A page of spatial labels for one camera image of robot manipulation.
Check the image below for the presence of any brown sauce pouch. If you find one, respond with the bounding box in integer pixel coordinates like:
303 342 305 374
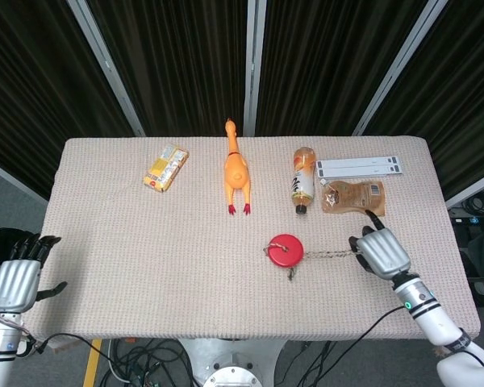
320 180 386 218

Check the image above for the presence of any black cable bundle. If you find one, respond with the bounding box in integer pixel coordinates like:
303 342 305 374
100 338 198 387

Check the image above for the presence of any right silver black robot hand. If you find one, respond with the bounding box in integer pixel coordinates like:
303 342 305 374
348 209 412 281

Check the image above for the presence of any orange tea drink bottle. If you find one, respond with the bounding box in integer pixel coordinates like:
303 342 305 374
291 147 318 215

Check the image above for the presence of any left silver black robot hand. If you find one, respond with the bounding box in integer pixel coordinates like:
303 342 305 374
0 233 69 314

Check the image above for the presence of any yellow biscuit packet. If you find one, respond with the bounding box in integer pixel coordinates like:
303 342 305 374
143 145 190 194

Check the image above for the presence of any white flat bar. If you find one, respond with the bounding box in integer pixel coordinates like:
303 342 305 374
315 156 403 170
317 164 404 179

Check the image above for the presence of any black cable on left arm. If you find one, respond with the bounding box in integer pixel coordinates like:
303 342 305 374
19 331 118 385

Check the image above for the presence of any beige woven table cloth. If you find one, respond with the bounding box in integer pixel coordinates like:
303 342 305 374
23 136 482 342

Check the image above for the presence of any orange rubber chicken toy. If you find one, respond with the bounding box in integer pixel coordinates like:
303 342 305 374
223 118 252 217

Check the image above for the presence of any black curtain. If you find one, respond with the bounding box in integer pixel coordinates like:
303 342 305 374
0 0 484 201

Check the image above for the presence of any grey metal frame post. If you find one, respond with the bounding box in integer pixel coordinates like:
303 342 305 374
66 0 147 137
243 0 267 137
352 0 449 137

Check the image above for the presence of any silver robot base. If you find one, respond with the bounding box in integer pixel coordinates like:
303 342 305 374
177 338 286 387

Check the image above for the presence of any red disc with rope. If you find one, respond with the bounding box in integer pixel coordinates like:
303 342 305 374
262 233 366 282

